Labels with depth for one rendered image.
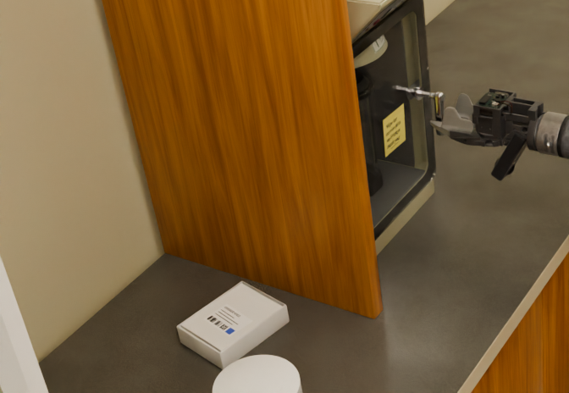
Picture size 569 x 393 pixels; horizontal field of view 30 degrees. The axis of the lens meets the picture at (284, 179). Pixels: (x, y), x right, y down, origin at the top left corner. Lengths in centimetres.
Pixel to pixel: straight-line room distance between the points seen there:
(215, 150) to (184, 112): 9
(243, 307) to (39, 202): 40
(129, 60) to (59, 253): 37
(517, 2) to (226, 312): 146
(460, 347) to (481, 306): 11
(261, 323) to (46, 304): 40
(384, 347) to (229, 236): 37
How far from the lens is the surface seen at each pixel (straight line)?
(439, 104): 199
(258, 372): 159
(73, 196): 196
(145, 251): 214
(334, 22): 158
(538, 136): 190
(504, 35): 282
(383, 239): 204
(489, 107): 191
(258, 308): 188
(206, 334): 185
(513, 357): 203
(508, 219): 210
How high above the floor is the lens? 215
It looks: 32 degrees down
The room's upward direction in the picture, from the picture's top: 9 degrees counter-clockwise
